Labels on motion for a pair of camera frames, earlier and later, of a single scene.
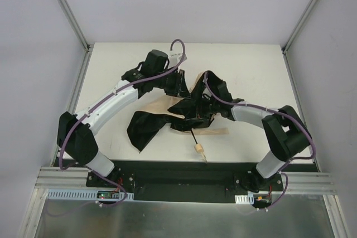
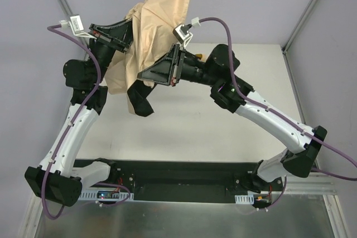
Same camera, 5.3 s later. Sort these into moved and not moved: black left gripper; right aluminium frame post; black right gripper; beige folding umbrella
Moved: beige folding umbrella; black right gripper; black left gripper
Not moved: right aluminium frame post
